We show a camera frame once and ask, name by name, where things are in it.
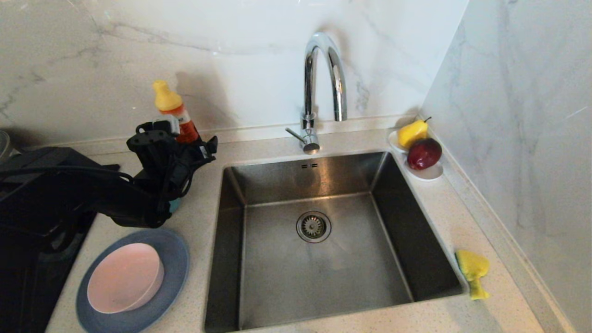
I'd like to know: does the yellow green sponge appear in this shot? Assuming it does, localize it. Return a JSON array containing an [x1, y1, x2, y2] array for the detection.
[[455, 250, 490, 300]]

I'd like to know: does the small white dish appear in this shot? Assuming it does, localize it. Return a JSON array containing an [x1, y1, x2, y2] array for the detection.
[[404, 162, 444, 181], [387, 130, 410, 153]]

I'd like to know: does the black induction cooktop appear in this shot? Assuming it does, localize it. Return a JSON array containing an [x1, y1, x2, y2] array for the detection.
[[0, 164, 120, 333]]

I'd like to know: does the round metal drain strainer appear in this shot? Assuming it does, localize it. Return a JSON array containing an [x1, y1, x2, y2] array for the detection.
[[296, 211, 332, 244]]

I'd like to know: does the stainless steel sink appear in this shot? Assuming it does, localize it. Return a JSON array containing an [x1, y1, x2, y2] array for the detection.
[[204, 151, 465, 333]]

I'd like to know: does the dark red apple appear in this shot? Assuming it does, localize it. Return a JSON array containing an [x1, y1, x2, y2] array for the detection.
[[406, 138, 442, 171]]

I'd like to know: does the yellow orange detergent bottle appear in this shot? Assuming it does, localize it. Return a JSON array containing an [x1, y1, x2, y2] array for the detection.
[[153, 80, 200, 144]]

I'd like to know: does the yellow pear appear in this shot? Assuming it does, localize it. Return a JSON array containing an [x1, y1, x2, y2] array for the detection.
[[397, 117, 432, 149]]

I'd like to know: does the pink bowl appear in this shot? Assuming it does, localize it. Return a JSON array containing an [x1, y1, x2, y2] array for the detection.
[[87, 243, 165, 314]]

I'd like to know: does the chrome gooseneck faucet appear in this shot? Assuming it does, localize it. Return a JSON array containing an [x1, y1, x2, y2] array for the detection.
[[285, 32, 347, 155]]

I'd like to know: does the blue-grey plate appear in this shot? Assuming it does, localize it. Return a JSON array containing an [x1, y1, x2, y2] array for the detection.
[[75, 228, 190, 333]]

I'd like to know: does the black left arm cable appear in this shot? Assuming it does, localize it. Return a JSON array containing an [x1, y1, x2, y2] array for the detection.
[[0, 164, 136, 183]]

